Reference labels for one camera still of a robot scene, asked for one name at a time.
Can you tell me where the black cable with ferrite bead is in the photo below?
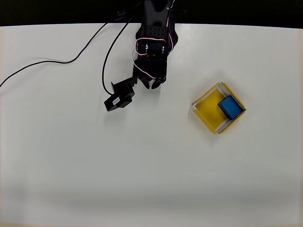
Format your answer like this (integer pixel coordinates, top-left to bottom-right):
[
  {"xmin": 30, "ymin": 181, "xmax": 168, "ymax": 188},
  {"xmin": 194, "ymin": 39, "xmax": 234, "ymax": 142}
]
[{"xmin": 0, "ymin": 10, "xmax": 128, "ymax": 88}]

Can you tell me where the yellow cardboard box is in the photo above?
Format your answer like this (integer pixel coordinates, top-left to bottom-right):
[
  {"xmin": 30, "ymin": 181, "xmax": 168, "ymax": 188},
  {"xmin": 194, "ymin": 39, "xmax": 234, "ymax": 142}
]
[{"xmin": 191, "ymin": 80, "xmax": 247, "ymax": 136}]

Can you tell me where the black webcam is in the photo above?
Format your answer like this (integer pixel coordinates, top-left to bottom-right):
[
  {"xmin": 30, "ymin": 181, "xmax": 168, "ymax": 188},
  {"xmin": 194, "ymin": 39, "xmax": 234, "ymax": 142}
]
[{"xmin": 103, "ymin": 77, "xmax": 137, "ymax": 113}]

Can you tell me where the black webcam cable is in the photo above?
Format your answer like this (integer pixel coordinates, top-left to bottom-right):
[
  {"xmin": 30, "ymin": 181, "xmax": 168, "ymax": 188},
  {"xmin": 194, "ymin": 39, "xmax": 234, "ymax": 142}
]
[{"xmin": 101, "ymin": 16, "xmax": 134, "ymax": 96}]

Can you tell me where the blue cube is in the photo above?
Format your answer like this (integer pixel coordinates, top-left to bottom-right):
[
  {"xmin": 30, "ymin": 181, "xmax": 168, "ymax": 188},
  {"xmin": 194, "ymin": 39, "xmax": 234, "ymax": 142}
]
[{"xmin": 217, "ymin": 95, "xmax": 245, "ymax": 120}]

